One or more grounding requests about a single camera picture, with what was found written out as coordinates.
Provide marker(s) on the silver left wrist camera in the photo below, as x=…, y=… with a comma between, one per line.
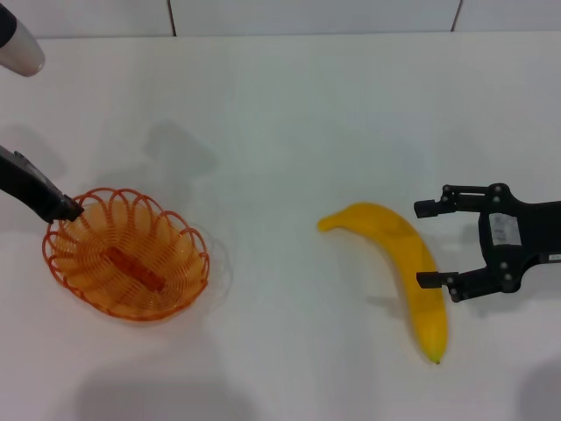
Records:
x=24, y=52

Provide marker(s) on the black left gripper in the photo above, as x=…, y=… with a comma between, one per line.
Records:
x=26, y=184

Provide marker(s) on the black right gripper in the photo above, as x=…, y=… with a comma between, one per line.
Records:
x=539, y=228

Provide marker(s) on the yellow banana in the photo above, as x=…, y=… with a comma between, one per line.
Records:
x=403, y=245

